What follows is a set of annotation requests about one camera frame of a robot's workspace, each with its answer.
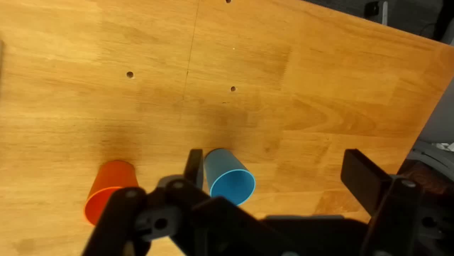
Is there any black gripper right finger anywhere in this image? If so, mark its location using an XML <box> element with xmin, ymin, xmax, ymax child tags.
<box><xmin>341</xmin><ymin>150</ymin><xmax>454</xmax><ymax>256</ymax></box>

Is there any blue plastic cup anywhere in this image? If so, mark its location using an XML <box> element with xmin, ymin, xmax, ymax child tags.
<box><xmin>203</xmin><ymin>149</ymin><xmax>257</xmax><ymax>205</ymax></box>

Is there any orange plastic cup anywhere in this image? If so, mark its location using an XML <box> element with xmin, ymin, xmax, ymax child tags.
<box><xmin>84</xmin><ymin>160</ymin><xmax>138</xmax><ymax>225</ymax></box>

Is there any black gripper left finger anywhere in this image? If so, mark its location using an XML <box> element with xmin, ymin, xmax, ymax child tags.
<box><xmin>83</xmin><ymin>150</ymin><xmax>266</xmax><ymax>256</ymax></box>

